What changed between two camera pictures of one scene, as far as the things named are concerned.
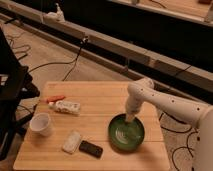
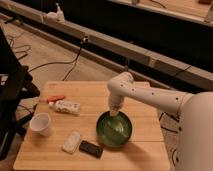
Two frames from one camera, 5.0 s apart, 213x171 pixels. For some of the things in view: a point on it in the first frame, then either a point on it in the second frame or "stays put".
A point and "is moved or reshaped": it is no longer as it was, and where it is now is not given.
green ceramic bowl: (125, 136) is moved or reshaped
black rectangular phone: (92, 149) stays put
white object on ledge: (57, 16) stays put
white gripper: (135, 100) to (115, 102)
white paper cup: (40, 124) stays put
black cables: (184, 147) to (171, 127)
